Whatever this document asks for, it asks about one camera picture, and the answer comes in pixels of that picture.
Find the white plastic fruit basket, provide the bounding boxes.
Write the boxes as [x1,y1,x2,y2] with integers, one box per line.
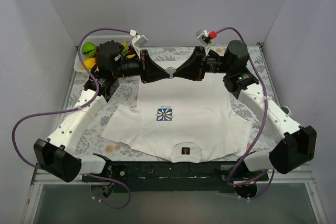
[73,35,142,72]

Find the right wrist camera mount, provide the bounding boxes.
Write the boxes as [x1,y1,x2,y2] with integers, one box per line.
[196,29,217,55]

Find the white bottle grey cap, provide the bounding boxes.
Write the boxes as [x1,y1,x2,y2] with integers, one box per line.
[281,106,292,116]

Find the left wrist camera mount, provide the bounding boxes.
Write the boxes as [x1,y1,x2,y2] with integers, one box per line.
[129,29,148,56]

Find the purple cable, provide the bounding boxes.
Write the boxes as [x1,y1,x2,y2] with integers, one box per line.
[212,26,275,200]
[12,27,137,209]

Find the orange toy fruit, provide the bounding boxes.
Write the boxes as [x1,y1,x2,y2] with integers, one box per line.
[126,53,136,59]

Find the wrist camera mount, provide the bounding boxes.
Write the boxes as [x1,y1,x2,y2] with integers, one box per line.
[196,29,217,55]
[129,29,148,56]

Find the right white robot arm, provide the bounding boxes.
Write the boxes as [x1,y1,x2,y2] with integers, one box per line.
[172,40,317,182]

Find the aluminium frame rail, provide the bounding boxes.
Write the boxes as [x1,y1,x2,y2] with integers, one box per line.
[31,162,314,185]

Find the yellow toy lemon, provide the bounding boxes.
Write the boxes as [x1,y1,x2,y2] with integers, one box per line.
[84,57,96,70]

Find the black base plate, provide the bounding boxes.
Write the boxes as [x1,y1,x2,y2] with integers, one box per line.
[81,160,270,193]

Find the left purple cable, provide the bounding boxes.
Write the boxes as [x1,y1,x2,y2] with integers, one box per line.
[12,27,137,209]

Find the dark red toy grapes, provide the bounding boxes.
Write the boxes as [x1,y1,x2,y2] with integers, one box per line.
[97,40,128,56]

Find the floral patterned table mat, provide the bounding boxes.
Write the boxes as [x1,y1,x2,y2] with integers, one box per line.
[51,45,293,162]

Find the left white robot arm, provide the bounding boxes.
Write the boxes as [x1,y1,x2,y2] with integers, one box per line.
[34,41,170,182]

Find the green toy fruit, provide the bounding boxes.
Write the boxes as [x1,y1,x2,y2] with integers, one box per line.
[81,42,97,58]

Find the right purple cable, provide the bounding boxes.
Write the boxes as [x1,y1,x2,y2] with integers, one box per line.
[212,26,275,200]

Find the white printed t-shirt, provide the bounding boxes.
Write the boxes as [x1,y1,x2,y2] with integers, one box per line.
[102,73,252,163]

